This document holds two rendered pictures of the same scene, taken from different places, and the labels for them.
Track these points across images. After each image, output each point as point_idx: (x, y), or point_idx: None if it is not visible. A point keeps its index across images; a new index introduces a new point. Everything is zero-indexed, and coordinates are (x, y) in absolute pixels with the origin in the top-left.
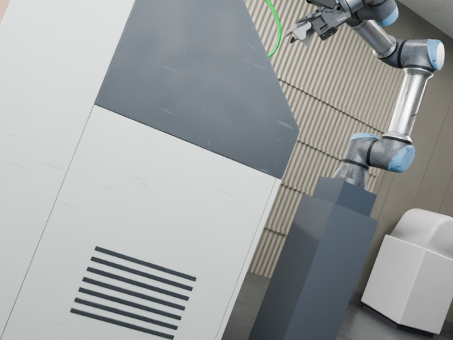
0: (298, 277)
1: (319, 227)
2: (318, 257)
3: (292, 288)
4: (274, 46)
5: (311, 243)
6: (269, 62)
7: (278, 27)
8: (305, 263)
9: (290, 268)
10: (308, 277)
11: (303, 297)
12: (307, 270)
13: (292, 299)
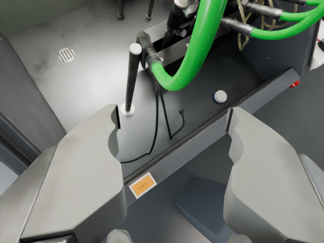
0: (206, 213)
1: (229, 233)
2: (211, 233)
3: (203, 208)
4: (172, 78)
5: (221, 223)
6: (1, 162)
7: (199, 7)
8: (210, 218)
9: (217, 202)
10: (201, 224)
11: (196, 220)
12: (204, 222)
13: (196, 211)
